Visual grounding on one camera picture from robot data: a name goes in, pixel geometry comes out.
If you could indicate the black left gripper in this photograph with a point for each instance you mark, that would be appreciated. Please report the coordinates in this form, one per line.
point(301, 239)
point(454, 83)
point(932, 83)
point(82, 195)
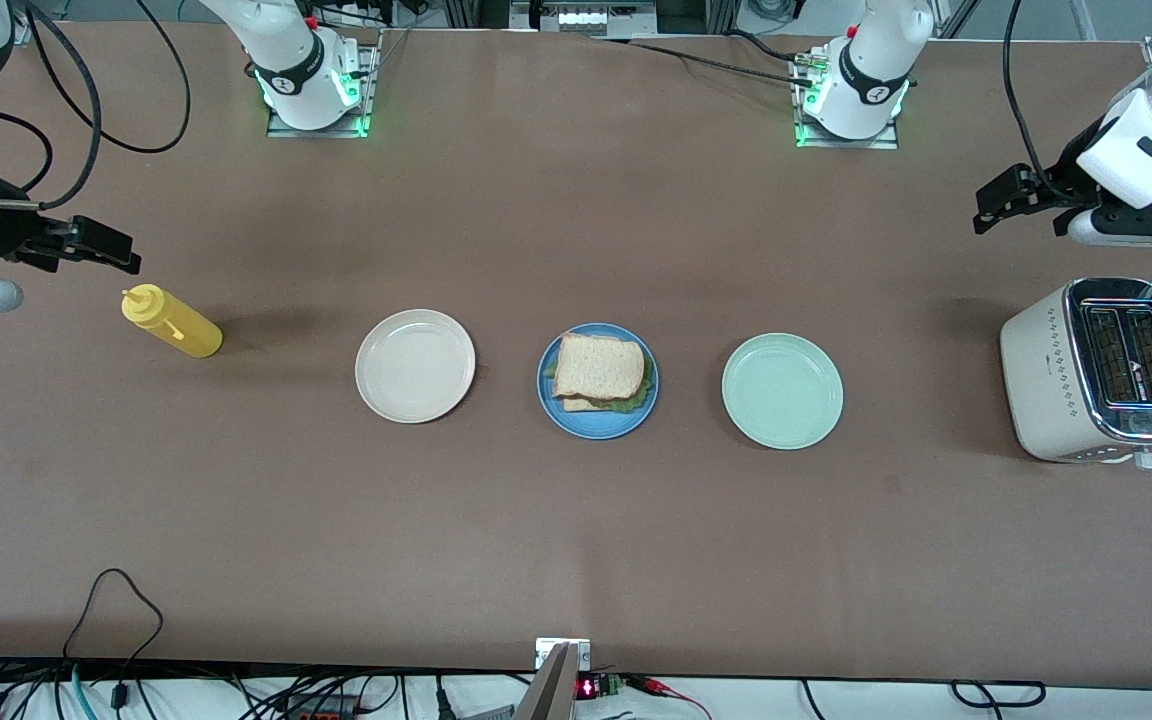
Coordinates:
point(1065, 180)

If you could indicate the yellow squeeze bottle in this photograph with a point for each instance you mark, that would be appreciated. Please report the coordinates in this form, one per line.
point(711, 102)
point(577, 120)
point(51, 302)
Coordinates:
point(186, 335)

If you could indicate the green lettuce leaf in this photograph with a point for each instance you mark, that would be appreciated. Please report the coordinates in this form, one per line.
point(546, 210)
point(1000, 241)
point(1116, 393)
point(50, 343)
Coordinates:
point(641, 390)

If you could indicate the brown crust bread slice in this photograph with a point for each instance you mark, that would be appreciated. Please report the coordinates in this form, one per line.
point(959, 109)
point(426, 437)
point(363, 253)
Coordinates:
point(596, 365)
point(581, 404)

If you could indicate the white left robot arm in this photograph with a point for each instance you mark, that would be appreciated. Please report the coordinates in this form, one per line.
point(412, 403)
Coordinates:
point(876, 40)

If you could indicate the light green round plate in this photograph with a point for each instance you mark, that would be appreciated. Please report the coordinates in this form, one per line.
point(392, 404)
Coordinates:
point(782, 391)

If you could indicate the beige round plate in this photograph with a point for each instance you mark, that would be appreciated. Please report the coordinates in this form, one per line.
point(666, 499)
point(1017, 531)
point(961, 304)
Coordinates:
point(416, 366)

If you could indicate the blue round plate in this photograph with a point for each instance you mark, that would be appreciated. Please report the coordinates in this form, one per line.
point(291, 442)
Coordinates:
point(597, 430)

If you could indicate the beige chrome toaster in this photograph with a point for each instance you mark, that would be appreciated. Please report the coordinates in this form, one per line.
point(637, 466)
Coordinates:
point(1046, 380)

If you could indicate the metal rack with lights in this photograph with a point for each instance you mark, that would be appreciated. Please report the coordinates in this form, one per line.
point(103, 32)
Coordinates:
point(581, 18)

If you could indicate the circuit board with red display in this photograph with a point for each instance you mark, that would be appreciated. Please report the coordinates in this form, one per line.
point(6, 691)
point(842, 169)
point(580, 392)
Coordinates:
point(588, 688)

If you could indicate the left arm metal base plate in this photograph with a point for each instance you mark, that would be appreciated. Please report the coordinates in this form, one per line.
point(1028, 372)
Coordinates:
point(836, 143)

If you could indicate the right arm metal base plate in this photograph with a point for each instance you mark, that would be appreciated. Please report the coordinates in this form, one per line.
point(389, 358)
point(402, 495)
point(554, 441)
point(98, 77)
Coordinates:
point(369, 90)

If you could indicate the metal camera pole bracket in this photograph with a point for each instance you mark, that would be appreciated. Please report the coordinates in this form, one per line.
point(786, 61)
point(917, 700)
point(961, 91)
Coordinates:
point(561, 690)

